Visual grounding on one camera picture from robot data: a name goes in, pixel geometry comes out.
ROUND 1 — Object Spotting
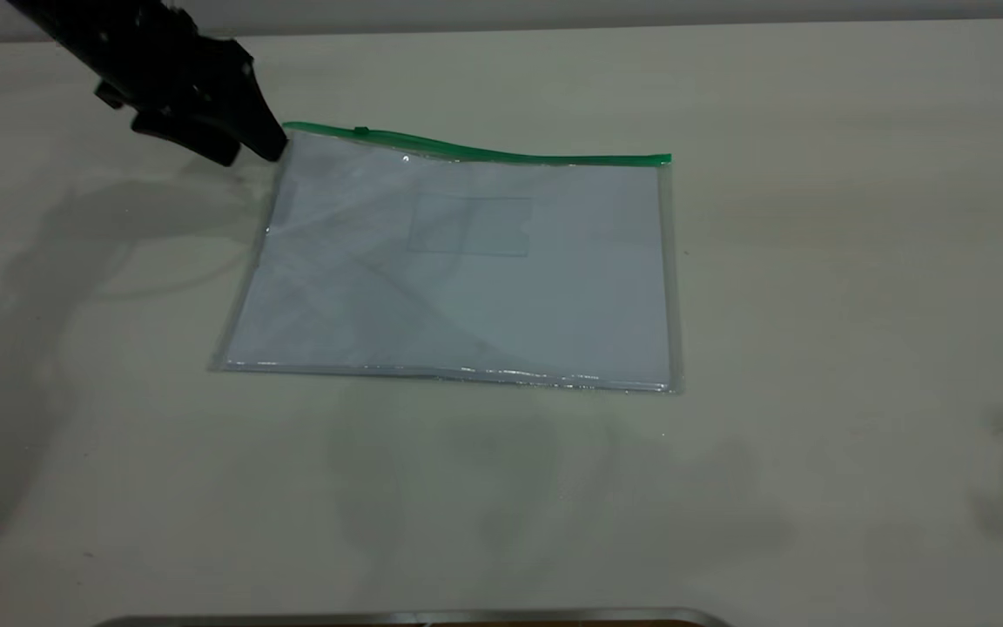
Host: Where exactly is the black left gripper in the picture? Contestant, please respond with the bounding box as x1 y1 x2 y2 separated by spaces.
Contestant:
97 10 288 167

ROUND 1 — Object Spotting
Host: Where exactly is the clear zip bag green zipper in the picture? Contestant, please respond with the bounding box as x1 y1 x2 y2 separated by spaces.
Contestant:
208 121 685 394

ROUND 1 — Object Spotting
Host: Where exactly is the grey metal edge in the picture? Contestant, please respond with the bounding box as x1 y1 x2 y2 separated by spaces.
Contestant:
92 607 733 627

